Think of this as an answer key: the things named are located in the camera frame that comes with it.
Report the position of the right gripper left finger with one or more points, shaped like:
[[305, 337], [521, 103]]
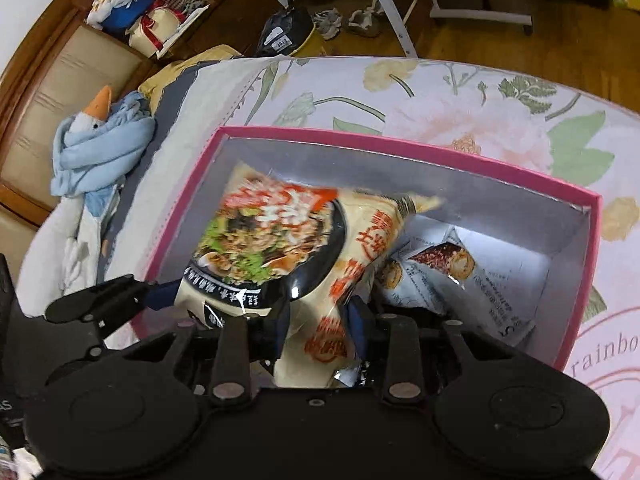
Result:
[[244, 339]]

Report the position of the cream red ribbon bag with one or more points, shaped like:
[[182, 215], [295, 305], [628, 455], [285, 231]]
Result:
[[150, 32]]

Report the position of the wooden headboard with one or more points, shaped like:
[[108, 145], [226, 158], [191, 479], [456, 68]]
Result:
[[56, 71]]

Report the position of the white snack packet long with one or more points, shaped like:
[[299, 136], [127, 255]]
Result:
[[430, 268]]

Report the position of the wooden nightstand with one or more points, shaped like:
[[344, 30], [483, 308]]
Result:
[[234, 23]]

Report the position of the goose plush toy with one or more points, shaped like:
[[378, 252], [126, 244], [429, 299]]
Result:
[[92, 153]]

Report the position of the blue flower basket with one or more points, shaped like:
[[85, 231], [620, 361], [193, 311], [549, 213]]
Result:
[[116, 15]]

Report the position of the instant noodle packet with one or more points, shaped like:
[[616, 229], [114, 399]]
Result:
[[314, 244]]

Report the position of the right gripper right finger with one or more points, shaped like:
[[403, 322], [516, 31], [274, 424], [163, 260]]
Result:
[[390, 343]]

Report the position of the floral bed sheet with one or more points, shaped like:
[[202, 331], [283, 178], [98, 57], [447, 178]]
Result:
[[512, 117]]

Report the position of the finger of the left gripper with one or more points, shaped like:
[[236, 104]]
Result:
[[104, 307]]

